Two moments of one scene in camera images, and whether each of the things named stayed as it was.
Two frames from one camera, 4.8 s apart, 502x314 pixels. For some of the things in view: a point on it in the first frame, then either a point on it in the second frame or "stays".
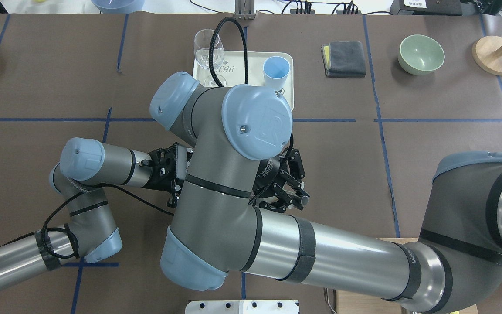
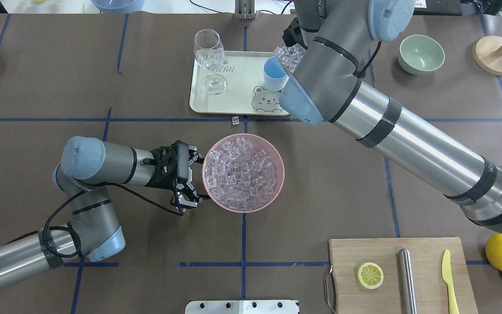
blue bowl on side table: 119,6 stays
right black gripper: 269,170 to 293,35
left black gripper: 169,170 stays
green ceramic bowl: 419,55 stays
